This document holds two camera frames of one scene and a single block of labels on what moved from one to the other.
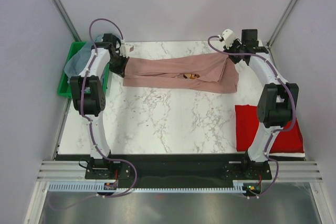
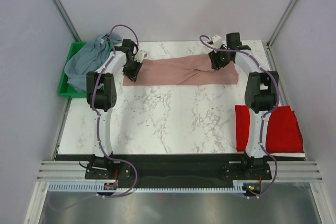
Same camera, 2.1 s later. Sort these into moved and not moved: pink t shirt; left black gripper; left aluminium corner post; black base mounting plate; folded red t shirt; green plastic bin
Moved: pink t shirt; left black gripper
Not moved: green plastic bin; folded red t shirt; black base mounting plate; left aluminium corner post
